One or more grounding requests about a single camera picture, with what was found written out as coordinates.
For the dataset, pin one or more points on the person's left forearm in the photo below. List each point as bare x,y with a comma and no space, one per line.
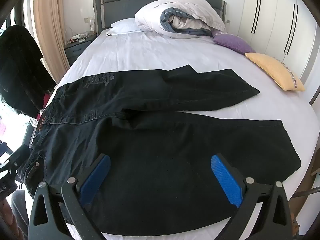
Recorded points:
5,220

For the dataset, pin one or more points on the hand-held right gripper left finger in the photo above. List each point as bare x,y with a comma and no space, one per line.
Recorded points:
96,180

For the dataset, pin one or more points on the white wardrobe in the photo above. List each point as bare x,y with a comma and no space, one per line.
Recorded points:
275,12

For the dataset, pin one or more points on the bed with white sheet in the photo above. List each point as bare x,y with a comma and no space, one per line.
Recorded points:
155,52

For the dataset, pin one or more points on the white bottle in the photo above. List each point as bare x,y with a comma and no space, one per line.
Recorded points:
93,23

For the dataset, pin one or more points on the grey padded headboard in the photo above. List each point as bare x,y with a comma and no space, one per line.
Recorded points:
125,2

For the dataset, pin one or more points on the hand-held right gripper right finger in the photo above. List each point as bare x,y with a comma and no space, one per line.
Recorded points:
226,180

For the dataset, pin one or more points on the purple cushion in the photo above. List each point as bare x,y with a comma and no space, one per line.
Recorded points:
232,42

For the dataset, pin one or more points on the beige curtain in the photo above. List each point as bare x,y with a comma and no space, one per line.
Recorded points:
47,17

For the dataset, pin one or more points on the white pillow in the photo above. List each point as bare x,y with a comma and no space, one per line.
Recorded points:
125,26

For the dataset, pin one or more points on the folded white and blue duvet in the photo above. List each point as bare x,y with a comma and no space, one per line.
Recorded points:
175,7

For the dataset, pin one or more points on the black pants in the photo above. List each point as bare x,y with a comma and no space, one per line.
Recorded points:
150,142

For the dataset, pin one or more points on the dark hanging garment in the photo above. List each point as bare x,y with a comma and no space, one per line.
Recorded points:
20,67

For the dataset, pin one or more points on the pink cloth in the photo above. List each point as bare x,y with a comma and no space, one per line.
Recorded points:
43,102

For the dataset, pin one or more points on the grey nightstand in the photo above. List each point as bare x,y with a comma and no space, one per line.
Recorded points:
75,52

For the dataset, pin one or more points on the yellow cushion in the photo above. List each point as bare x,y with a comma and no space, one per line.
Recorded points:
272,67

